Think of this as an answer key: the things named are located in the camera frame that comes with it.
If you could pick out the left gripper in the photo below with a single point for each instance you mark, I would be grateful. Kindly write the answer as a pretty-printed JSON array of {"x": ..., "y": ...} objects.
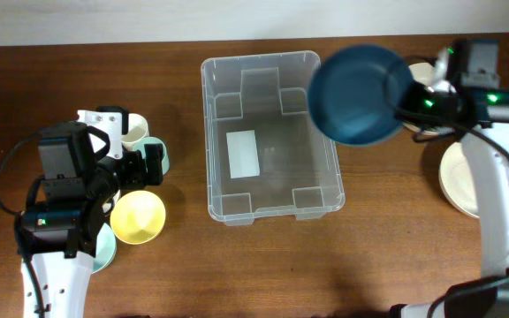
[{"x": 137, "y": 176}]

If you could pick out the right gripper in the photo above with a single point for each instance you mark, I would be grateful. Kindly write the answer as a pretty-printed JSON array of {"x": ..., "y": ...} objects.
[{"x": 412, "y": 93}]

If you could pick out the cream cup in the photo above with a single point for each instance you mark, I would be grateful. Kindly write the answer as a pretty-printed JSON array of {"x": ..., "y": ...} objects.
[{"x": 137, "y": 130}]

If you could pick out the cream deep bowl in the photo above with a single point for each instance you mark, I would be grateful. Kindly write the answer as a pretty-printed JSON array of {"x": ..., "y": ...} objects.
[{"x": 423, "y": 73}]

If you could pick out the cream plate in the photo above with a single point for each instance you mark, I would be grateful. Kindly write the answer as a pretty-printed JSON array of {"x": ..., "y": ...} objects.
[{"x": 456, "y": 181}]

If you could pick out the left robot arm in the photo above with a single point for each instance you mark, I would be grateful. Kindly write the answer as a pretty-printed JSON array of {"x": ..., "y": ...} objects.
[{"x": 84, "y": 165}]

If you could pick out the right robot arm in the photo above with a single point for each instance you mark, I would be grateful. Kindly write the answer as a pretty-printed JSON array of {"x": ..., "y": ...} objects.
[{"x": 479, "y": 116}]

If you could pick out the white small bowl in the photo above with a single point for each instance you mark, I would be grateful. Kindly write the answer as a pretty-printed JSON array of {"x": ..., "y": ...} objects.
[{"x": 109, "y": 205}]

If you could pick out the yellow small bowl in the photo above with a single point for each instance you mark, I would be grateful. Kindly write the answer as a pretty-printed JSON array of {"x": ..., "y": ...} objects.
[{"x": 138, "y": 217}]

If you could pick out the light blue small bowl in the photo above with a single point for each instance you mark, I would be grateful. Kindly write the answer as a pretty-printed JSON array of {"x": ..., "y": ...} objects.
[{"x": 106, "y": 248}]

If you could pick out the clear plastic storage bin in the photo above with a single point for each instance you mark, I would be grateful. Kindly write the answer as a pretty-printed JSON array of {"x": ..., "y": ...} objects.
[{"x": 299, "y": 170}]

